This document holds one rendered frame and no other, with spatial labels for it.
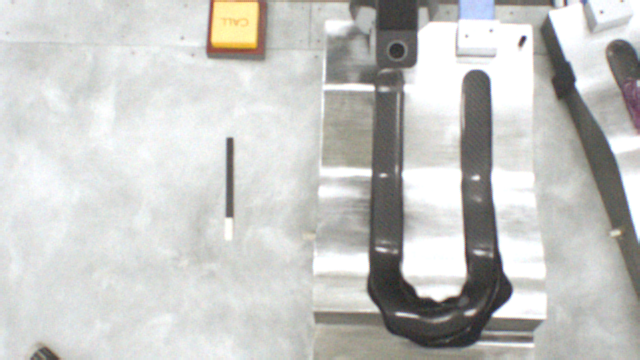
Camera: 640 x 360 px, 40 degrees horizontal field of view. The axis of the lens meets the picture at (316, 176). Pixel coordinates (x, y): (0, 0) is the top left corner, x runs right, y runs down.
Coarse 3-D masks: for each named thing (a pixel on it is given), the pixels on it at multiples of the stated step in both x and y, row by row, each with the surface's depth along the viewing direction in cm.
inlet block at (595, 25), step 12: (588, 0) 112; (600, 0) 112; (612, 0) 112; (624, 0) 112; (588, 12) 113; (600, 12) 112; (612, 12) 112; (624, 12) 112; (600, 24) 112; (612, 24) 113; (624, 24) 114
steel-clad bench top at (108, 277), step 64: (0, 0) 124; (64, 0) 124; (128, 0) 124; (192, 0) 123; (0, 64) 122; (64, 64) 122; (128, 64) 121; (192, 64) 121; (256, 64) 120; (320, 64) 120; (0, 128) 119; (64, 128) 119; (128, 128) 119; (192, 128) 118; (256, 128) 118; (320, 128) 118; (0, 192) 117; (64, 192) 117; (128, 192) 116; (192, 192) 116; (256, 192) 116; (576, 192) 114; (0, 256) 115; (64, 256) 115; (128, 256) 114; (192, 256) 114; (256, 256) 114; (576, 256) 112; (0, 320) 113; (64, 320) 112; (128, 320) 112; (192, 320) 112; (256, 320) 112; (576, 320) 110
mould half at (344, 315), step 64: (448, 64) 110; (512, 64) 110; (448, 128) 108; (512, 128) 108; (320, 192) 106; (448, 192) 106; (512, 192) 106; (320, 256) 100; (448, 256) 100; (512, 256) 99; (320, 320) 103; (512, 320) 98
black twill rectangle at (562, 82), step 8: (568, 64) 112; (560, 72) 115; (568, 72) 113; (552, 80) 118; (560, 80) 115; (568, 80) 113; (576, 80) 111; (560, 88) 116; (568, 88) 114; (560, 96) 116
